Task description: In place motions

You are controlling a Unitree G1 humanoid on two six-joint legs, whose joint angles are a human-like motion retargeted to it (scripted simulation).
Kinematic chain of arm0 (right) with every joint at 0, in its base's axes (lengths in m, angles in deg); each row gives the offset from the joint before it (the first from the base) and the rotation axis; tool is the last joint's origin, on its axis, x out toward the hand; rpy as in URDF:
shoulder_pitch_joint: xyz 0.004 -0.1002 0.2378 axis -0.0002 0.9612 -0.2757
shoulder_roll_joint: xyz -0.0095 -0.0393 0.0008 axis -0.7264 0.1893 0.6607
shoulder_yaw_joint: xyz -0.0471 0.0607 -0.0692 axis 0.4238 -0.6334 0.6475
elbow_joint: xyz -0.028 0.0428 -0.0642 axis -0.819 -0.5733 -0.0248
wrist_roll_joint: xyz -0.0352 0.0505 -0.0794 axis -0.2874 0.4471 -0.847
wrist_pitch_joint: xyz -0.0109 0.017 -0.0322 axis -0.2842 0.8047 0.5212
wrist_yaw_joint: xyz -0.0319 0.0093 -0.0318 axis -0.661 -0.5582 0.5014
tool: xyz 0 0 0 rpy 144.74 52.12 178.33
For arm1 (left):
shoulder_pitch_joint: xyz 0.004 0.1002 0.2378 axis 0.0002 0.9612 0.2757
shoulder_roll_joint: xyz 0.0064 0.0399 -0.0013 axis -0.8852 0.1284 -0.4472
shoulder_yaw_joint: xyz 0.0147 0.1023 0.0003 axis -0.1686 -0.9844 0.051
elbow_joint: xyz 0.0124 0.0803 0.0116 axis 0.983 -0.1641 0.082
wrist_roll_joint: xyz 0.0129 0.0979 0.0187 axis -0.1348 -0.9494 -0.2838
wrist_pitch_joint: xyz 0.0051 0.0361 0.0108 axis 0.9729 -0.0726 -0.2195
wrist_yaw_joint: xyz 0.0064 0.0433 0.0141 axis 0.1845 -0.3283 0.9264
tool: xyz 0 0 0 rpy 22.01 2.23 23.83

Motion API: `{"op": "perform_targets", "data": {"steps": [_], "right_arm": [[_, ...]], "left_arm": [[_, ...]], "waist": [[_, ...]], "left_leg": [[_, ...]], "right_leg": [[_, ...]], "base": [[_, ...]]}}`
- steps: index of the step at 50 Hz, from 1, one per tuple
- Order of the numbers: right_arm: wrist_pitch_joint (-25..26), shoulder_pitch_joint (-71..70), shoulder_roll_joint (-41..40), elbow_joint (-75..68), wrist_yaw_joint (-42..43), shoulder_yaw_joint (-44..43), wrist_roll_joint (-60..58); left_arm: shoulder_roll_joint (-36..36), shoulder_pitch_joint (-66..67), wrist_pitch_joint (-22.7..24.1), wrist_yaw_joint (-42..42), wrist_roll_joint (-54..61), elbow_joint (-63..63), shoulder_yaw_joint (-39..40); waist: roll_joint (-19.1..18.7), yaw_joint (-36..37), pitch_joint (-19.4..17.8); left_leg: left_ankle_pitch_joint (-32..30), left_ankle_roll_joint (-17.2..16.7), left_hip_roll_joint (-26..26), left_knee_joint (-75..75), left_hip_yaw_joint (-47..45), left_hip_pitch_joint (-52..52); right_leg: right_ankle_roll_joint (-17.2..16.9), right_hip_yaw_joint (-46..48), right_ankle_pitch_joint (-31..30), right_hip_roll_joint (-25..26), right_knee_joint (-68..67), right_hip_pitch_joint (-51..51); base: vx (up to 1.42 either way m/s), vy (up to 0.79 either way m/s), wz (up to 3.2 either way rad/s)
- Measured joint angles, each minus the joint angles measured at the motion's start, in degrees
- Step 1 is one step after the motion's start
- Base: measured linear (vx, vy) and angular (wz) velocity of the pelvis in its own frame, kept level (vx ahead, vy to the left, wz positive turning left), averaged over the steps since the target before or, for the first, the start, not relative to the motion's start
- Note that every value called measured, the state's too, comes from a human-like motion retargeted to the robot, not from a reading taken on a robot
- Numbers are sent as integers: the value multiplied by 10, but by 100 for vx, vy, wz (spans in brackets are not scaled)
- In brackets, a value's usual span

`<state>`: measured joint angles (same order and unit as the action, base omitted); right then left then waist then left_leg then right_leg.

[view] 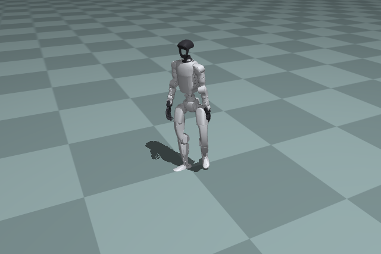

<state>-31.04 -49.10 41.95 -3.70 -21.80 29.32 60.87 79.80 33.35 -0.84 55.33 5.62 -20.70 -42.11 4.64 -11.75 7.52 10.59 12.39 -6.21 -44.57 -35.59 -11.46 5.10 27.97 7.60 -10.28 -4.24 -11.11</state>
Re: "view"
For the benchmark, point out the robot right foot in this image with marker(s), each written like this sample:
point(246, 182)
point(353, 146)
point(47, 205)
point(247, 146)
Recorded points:
point(182, 167)

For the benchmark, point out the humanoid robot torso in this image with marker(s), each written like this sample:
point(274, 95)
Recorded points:
point(188, 83)

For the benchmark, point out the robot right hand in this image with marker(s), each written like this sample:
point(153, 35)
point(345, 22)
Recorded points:
point(168, 111)

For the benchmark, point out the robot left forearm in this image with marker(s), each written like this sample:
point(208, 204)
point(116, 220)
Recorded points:
point(205, 100)

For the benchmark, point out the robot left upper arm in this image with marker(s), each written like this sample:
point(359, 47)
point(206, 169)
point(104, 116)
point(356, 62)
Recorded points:
point(200, 72)

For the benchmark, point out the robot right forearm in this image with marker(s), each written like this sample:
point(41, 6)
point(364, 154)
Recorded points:
point(171, 94)

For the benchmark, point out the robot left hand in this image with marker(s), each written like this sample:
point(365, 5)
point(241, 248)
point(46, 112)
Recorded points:
point(207, 114)

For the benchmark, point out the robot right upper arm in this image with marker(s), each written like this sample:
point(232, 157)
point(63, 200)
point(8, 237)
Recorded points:
point(174, 81)

